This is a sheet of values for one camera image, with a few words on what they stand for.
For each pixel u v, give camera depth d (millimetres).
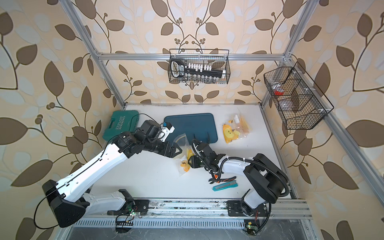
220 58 911
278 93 823
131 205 672
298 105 824
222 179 825
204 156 703
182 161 788
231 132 989
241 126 966
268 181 439
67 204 393
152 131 553
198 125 1086
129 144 482
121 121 1048
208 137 994
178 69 847
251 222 709
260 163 461
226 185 822
